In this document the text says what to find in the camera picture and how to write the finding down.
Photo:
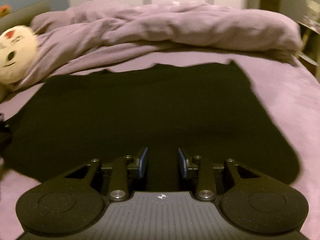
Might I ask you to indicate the gold-legged side table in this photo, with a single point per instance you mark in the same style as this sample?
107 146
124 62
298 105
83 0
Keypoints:
310 40

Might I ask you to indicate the black knit sweater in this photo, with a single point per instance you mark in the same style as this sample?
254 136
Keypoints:
150 110

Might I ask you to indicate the grey-green headboard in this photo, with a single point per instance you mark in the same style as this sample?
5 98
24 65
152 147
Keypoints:
27 13

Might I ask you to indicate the purple duvet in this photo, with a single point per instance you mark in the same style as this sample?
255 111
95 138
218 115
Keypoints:
175 27

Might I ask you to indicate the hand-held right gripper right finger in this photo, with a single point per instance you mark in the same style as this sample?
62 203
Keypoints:
182 165

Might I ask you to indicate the round-faced cream plush toy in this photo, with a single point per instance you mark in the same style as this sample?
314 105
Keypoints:
15 55

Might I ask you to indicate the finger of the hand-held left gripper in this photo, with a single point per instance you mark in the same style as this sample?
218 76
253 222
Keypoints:
3 128

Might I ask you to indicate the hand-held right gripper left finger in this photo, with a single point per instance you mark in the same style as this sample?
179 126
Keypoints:
142 165

